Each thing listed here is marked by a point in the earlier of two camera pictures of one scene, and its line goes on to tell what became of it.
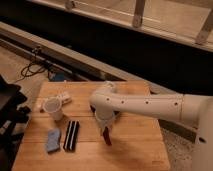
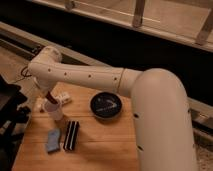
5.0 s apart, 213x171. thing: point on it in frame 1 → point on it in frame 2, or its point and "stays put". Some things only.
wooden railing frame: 188,22 stays put
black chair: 12,120 stays put
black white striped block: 71,135 stays put
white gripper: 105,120 → 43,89
